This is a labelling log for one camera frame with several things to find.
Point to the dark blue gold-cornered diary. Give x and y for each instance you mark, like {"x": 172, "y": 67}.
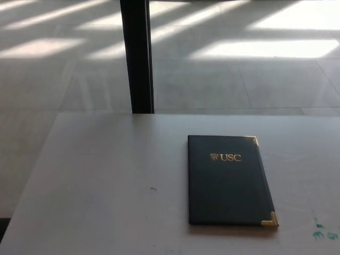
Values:
{"x": 225, "y": 186}

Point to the black vertical window frame post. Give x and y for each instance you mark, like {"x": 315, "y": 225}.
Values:
{"x": 138, "y": 53}

